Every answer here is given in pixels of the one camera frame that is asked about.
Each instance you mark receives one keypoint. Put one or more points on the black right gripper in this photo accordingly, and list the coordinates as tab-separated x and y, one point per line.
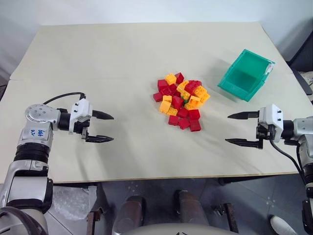
265	132

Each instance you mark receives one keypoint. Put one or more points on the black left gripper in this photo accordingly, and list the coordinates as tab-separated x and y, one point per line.
83	127

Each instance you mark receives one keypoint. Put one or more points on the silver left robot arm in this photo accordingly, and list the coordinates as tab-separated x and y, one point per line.
36	115

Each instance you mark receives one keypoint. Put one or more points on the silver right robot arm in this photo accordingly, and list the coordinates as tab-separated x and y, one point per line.
303	127

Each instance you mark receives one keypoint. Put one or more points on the green plastic bin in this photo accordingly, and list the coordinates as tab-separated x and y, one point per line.
240	78

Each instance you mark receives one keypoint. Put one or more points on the red toy block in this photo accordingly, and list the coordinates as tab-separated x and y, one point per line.
162	84
192	86
176	93
157	97
182	112
177	101
172	87
173	120
184	123
195	125
165	92
194	114
179	77

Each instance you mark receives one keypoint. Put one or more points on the yellow toy block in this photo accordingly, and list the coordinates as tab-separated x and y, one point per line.
205	98
165	103
170	78
182	86
194	103
200	91
185	94
172	110

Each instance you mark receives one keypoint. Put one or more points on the green plastic toy brick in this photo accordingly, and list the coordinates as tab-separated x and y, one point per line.
185	100

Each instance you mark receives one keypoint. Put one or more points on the white label on bin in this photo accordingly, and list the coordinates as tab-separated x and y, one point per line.
269	68

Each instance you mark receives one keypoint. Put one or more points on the clear bubble wrap bag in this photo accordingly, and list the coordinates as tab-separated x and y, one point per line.
71	200

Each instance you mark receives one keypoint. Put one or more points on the rusty metal bar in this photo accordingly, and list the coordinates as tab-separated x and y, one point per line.
231	218
94	220

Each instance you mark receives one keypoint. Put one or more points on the dark rounded shape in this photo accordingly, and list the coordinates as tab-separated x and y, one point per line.
190	208
130	213

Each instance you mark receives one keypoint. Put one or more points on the white shoe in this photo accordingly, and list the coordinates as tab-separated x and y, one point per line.
281	225

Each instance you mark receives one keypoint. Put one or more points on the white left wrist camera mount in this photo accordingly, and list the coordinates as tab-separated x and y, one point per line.
82	110

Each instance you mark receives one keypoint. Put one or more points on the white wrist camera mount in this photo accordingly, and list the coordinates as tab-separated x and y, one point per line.
272	115
82	110

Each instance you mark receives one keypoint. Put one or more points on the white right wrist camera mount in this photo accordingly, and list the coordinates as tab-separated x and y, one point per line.
272	115

